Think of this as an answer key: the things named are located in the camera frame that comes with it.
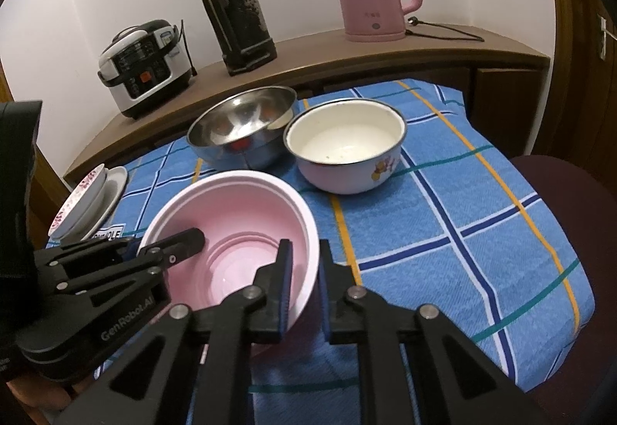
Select white and black rice cooker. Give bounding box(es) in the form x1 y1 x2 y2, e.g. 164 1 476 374
98 19 198 119

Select brown wooden cabinet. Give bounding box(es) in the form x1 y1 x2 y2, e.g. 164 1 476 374
62 25 551 185

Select stainless steel bowl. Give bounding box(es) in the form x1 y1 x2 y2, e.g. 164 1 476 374
186 86 298 170

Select plain grey plate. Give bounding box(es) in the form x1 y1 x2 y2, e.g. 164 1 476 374
60 166 128 240

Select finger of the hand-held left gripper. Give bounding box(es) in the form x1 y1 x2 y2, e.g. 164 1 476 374
41 227 206 310
34 236 142 264

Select black thermos flask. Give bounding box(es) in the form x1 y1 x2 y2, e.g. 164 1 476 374
189 0 278 76

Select dark maroon chair seat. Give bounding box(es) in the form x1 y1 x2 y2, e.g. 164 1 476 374
511 154 617 425

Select blue plaid cloth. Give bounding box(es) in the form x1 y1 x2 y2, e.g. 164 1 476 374
46 78 595 425

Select pink floral rim plate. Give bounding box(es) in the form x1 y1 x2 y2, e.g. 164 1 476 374
48 163 107 238

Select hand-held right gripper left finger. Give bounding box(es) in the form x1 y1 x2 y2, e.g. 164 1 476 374
53 239 295 425

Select white enamel bowl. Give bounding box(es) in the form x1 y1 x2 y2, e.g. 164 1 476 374
283 98 407 195

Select black kettle cable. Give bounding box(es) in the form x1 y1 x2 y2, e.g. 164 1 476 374
405 15 485 42

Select red and pink plastic bowl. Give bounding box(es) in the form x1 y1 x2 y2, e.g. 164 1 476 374
140 171 320 344

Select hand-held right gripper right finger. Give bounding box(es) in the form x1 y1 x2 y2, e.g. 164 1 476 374
318 239 560 425

